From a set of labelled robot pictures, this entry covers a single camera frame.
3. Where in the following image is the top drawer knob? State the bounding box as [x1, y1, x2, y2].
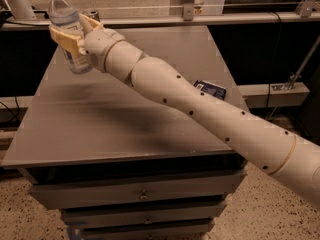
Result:
[139, 192, 149, 201]

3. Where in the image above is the drawer knob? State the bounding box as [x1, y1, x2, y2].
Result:
[144, 217, 152, 225]
[139, 192, 149, 201]

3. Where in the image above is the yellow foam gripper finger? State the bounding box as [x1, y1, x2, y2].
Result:
[49, 25, 86, 57]
[79, 14, 103, 34]

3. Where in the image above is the middle drawer knob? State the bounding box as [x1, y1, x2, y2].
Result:
[144, 217, 152, 225]

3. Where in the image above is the black cable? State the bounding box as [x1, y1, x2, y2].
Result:
[0, 95, 22, 125]

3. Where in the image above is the grey drawer cabinet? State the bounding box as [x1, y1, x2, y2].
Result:
[0, 25, 267, 240]

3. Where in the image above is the white pipe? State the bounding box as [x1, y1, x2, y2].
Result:
[7, 0, 36, 20]

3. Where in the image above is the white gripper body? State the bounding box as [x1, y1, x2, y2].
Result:
[84, 29, 125, 73]

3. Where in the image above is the dark blue snack packet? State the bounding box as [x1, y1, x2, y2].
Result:
[194, 80, 227, 100]

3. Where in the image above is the grey metal railing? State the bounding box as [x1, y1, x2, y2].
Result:
[0, 0, 320, 32]

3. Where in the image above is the silver metal can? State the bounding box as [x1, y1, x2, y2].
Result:
[83, 9, 100, 21]

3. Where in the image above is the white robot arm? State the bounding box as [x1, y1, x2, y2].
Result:
[49, 15, 320, 209]

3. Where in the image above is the clear plastic water bottle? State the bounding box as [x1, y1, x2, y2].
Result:
[48, 0, 91, 74]

